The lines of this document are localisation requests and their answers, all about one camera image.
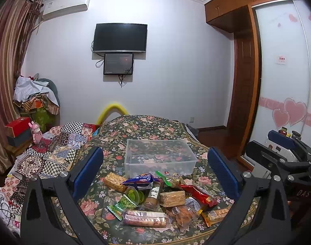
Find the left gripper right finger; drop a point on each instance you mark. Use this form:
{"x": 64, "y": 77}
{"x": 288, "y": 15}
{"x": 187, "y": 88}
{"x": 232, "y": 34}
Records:
{"x": 271, "y": 223}

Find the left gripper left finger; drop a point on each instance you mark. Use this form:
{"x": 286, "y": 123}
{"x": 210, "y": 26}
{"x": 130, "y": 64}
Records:
{"x": 39, "y": 221}

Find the yellow edged snack packet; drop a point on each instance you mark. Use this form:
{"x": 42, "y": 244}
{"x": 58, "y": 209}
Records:
{"x": 214, "y": 216}

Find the red snack bag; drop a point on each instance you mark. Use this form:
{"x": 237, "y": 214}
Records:
{"x": 196, "y": 193}

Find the green striped snack packet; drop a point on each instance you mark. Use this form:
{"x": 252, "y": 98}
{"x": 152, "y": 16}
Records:
{"x": 121, "y": 206}

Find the square cracker pack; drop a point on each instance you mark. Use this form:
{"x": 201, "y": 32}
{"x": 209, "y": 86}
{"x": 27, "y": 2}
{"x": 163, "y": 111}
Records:
{"x": 115, "y": 182}

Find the clear bag fried snacks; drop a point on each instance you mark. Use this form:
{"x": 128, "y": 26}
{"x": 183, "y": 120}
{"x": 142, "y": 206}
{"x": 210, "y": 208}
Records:
{"x": 185, "y": 215}

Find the green jelly cup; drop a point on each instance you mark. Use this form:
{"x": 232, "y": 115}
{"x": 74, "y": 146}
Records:
{"x": 136, "y": 196}

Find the green zip cookie bag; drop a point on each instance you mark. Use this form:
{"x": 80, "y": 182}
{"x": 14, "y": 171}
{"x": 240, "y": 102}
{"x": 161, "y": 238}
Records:
{"x": 174, "y": 181}

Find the long pink biscuit pack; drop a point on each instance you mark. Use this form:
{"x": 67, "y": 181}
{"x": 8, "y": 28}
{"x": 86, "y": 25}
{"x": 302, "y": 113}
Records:
{"x": 145, "y": 218}

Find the blue snack bag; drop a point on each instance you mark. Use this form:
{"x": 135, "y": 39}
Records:
{"x": 141, "y": 182}

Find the brown round cracker sleeve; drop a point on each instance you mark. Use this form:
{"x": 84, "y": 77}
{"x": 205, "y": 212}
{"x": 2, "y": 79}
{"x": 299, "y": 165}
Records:
{"x": 153, "y": 196}

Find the clear plastic storage box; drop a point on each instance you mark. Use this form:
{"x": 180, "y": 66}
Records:
{"x": 164, "y": 156}

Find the patchwork quilt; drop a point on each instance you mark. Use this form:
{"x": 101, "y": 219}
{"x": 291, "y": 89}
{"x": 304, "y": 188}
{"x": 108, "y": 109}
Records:
{"x": 54, "y": 153}

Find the white sliding door hearts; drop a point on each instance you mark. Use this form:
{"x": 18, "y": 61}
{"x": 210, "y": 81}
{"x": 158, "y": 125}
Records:
{"x": 285, "y": 94}

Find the pink plush toy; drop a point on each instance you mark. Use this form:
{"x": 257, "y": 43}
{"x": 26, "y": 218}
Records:
{"x": 36, "y": 132}

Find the red box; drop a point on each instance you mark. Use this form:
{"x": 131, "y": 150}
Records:
{"x": 17, "y": 127}

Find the floral green bedspread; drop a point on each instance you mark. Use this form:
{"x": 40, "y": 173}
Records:
{"x": 112, "y": 139}

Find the yellow foam tube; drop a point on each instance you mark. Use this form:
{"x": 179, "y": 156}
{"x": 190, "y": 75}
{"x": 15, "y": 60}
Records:
{"x": 109, "y": 109}

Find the pile of clothes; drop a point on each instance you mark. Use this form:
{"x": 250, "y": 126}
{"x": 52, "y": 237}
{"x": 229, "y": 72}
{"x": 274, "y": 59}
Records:
{"x": 38, "y": 99}

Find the wooden wardrobe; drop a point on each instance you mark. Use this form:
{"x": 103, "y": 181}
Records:
{"x": 237, "y": 17}

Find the striped red curtain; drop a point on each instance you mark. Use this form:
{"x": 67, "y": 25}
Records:
{"x": 17, "y": 20}

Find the white air conditioner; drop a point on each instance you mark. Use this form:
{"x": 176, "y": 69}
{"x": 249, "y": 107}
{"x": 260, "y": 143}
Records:
{"x": 57, "y": 8}

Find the small dark wall screen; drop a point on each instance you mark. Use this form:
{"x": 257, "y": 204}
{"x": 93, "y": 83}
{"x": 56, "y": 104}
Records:
{"x": 118, "y": 64}

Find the black wall television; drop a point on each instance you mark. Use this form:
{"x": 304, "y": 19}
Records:
{"x": 120, "y": 37}

